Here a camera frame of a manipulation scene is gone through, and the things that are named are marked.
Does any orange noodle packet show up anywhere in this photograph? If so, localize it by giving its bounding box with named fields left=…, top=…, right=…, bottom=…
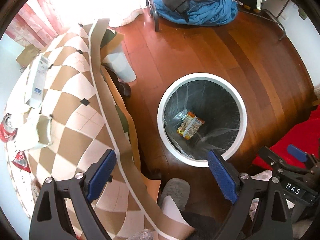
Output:
left=177, top=111, right=204, bottom=140

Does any grey tall carton box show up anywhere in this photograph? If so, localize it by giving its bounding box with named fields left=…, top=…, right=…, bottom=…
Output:
left=24, top=55, right=51, bottom=108

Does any red cola can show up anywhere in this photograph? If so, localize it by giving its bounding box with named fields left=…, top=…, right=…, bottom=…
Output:
left=0, top=113, right=17, bottom=143

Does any white round trash bin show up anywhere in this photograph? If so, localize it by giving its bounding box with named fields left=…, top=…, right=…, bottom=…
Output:
left=157, top=73, right=247, bottom=167

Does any red floor mat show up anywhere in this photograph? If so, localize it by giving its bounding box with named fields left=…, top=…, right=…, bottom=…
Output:
left=251, top=108, right=320, bottom=170

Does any checkered brown white tablecloth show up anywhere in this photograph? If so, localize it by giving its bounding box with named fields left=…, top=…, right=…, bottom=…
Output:
left=11, top=19, right=193, bottom=239

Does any grey slipper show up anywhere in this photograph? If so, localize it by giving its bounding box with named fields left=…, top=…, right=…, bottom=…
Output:
left=158, top=178, right=190, bottom=211

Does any bread slice piece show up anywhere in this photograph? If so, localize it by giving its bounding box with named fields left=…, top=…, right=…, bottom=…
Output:
left=36, top=115, right=52, bottom=148

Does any red crumpled wrapper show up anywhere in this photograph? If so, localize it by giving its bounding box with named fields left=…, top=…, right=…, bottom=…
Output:
left=11, top=151, right=31, bottom=173

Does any brown paper bag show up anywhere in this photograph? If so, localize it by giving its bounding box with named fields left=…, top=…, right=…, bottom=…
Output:
left=16, top=44, right=40, bottom=68

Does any pink floral curtain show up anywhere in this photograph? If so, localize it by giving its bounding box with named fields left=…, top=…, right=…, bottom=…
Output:
left=4, top=0, right=66, bottom=50

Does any blue jacket pile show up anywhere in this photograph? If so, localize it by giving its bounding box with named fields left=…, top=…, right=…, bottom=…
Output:
left=154, top=0, right=238, bottom=27

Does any black clothes rack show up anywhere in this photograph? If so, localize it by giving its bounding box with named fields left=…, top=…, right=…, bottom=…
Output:
left=146, top=0, right=160, bottom=32

